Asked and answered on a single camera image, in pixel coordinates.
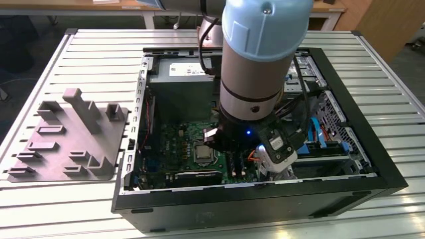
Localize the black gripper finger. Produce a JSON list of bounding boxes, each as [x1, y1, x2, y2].
[[202, 127, 218, 147]]

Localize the blue SATA wire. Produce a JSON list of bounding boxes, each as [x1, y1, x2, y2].
[[307, 118, 329, 149]]

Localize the black wire bundle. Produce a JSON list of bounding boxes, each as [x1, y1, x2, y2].
[[274, 91, 325, 118]]

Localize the green motherboard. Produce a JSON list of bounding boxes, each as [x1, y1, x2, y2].
[[138, 120, 259, 187]]

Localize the black open PC case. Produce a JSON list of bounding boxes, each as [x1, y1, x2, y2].
[[110, 47, 409, 234]]

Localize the black graphics card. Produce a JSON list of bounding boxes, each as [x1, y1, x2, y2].
[[165, 170, 222, 187]]

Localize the hard disk in blue carrier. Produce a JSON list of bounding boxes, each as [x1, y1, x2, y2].
[[294, 141, 349, 159]]

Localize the thin red wire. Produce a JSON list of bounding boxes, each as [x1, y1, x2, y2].
[[137, 96, 157, 154]]

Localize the CPU socket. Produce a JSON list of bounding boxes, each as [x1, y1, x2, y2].
[[191, 141, 218, 168]]

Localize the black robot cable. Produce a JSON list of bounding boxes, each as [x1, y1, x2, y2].
[[198, 17, 314, 132]]

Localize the silver CPU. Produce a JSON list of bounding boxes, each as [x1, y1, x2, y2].
[[194, 146, 211, 160]]

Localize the grey chair base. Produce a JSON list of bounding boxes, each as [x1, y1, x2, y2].
[[405, 29, 425, 50]]

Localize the grey power supply unit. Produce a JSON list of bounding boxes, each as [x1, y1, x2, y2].
[[147, 58, 221, 122]]

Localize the metal drive cage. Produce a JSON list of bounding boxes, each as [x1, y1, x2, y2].
[[281, 54, 327, 100]]

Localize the wooden desk white frame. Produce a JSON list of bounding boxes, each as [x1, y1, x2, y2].
[[0, 0, 347, 30]]

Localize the orange wires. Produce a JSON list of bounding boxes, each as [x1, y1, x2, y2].
[[247, 149, 266, 162]]

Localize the metal disk bay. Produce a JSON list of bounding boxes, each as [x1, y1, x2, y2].
[[287, 145, 378, 180]]

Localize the wooden cabinet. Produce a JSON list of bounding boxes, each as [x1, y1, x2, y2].
[[341, 0, 425, 63]]

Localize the grey plastic parts rack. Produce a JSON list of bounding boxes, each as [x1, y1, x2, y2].
[[4, 88, 130, 184]]

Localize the dark office chair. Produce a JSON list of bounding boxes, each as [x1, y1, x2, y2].
[[0, 14, 37, 73]]

